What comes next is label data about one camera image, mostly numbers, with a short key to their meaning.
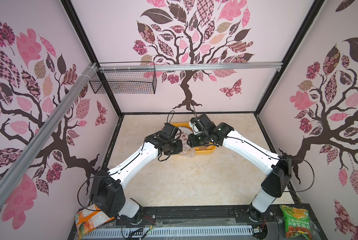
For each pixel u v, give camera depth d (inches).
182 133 26.2
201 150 38.3
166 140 23.9
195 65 37.0
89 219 27.8
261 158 18.2
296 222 26.9
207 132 23.0
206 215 29.9
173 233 27.4
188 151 33.8
